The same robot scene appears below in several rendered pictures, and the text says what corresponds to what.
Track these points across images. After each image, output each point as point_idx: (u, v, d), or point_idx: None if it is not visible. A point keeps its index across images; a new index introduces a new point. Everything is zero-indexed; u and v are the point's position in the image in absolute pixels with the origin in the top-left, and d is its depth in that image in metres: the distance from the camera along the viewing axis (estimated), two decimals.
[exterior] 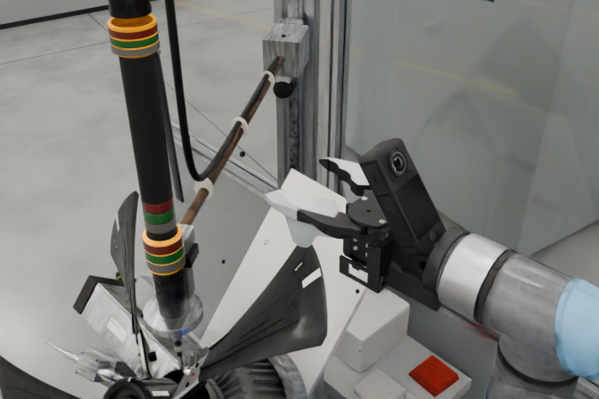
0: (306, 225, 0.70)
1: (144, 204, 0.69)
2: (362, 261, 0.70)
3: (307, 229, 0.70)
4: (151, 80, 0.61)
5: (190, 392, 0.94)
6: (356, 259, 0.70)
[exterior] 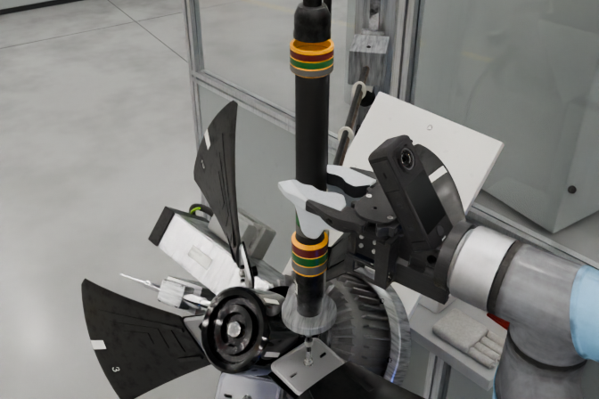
0: (315, 216, 0.71)
1: None
2: (367, 258, 0.70)
3: (315, 220, 0.71)
4: (324, 98, 0.67)
5: None
6: (362, 256, 0.70)
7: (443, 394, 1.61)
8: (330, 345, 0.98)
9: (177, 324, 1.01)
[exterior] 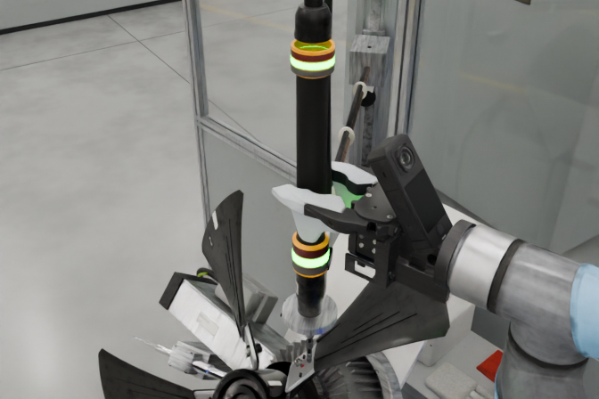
0: (312, 220, 0.71)
1: None
2: (367, 257, 0.70)
3: (314, 223, 0.71)
4: (324, 98, 0.67)
5: (304, 381, 0.99)
6: (362, 256, 0.70)
7: None
8: None
9: (188, 396, 1.10)
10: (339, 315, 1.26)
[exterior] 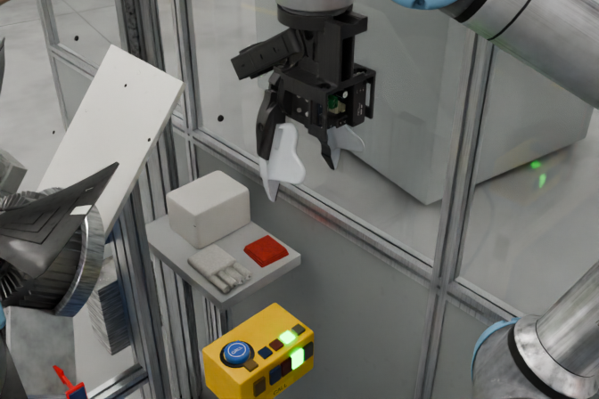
0: (283, 158, 0.68)
1: None
2: (320, 111, 0.64)
3: (285, 158, 0.67)
4: None
5: None
6: (319, 117, 0.64)
7: (228, 329, 1.78)
8: (4, 272, 1.15)
9: None
10: (69, 178, 1.34)
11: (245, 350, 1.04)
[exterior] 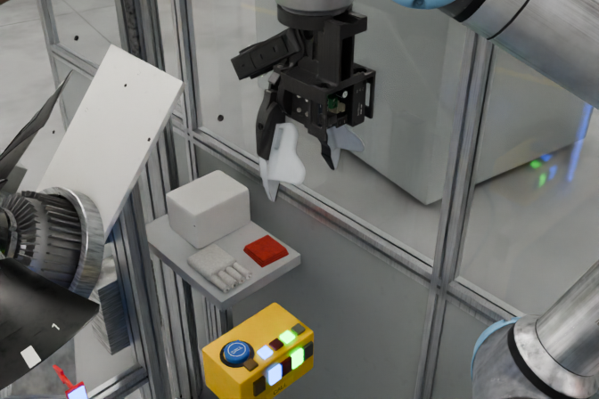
0: (282, 158, 0.68)
1: None
2: (320, 110, 0.64)
3: (285, 158, 0.67)
4: None
5: None
6: (318, 117, 0.64)
7: (228, 329, 1.78)
8: None
9: None
10: (69, 178, 1.34)
11: (245, 350, 1.04)
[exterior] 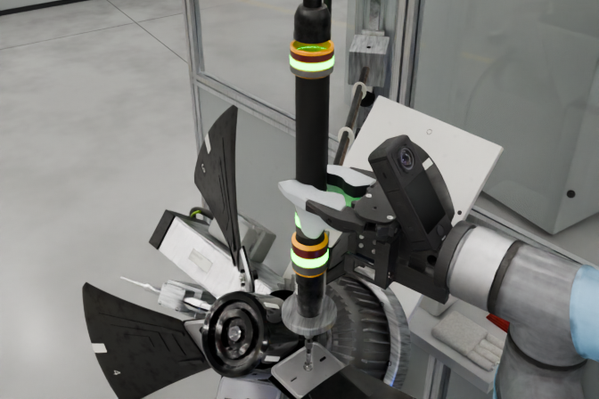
0: (315, 216, 0.71)
1: None
2: (367, 258, 0.70)
3: (315, 220, 0.71)
4: (324, 99, 0.67)
5: (287, 391, 0.88)
6: (362, 256, 0.70)
7: (442, 396, 1.61)
8: None
9: (235, 243, 0.99)
10: None
11: None
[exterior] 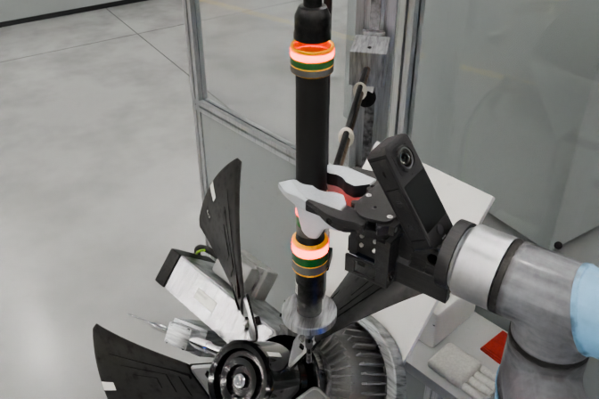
0: (315, 216, 0.71)
1: None
2: (368, 257, 0.70)
3: (316, 220, 0.71)
4: (324, 99, 0.67)
5: None
6: (362, 256, 0.70)
7: None
8: None
9: (240, 292, 1.04)
10: None
11: None
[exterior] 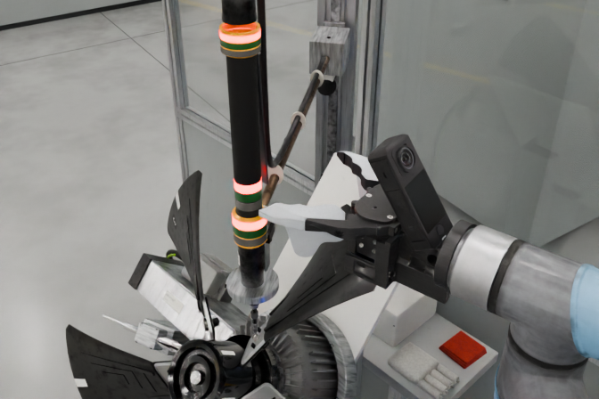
0: (310, 234, 0.69)
1: (238, 185, 0.79)
2: (367, 257, 0.70)
3: (312, 237, 0.69)
4: (252, 77, 0.72)
5: None
6: (362, 256, 0.70)
7: None
8: None
9: (200, 295, 1.12)
10: None
11: None
